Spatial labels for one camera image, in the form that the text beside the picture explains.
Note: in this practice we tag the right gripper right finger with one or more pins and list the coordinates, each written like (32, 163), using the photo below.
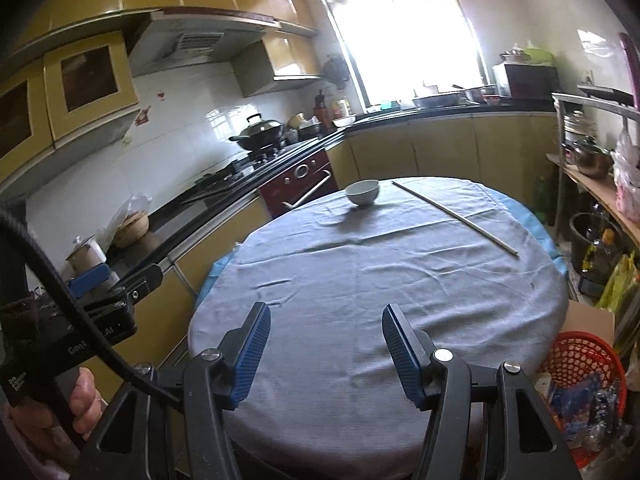
(519, 440)

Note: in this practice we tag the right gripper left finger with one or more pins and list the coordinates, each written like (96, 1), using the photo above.
(133, 439)

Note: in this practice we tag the metal kitchen shelf rack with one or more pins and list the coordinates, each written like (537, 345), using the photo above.
(602, 190)

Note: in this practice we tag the red plastic waste basket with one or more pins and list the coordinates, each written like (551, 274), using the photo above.
(587, 394)

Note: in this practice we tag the bagged clay pot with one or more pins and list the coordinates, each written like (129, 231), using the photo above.
(129, 223)

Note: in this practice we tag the cardboard box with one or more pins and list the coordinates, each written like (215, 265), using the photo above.
(582, 318)

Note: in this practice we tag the long wooden stick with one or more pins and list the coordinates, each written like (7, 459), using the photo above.
(470, 224)

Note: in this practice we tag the blue under cloth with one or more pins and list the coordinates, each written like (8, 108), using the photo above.
(519, 212)

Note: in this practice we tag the cooking oil bottle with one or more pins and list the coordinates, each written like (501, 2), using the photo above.
(599, 259)

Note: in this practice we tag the white ceramic bowl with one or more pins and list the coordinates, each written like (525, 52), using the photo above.
(363, 193)

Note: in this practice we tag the yellow plastic bag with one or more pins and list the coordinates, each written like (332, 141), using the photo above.
(621, 279)

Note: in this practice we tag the dark red oven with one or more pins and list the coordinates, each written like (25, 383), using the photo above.
(302, 183)

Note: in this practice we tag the steel cooking pot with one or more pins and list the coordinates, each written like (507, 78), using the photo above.
(591, 160)

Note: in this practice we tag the white plastic bag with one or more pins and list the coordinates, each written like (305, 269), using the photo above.
(626, 176)

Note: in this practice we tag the black wok with lid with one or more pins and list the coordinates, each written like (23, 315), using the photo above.
(259, 133)

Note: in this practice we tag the black microwave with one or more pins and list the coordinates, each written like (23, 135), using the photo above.
(526, 81)

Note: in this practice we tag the range hood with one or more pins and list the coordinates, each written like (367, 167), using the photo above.
(173, 38)

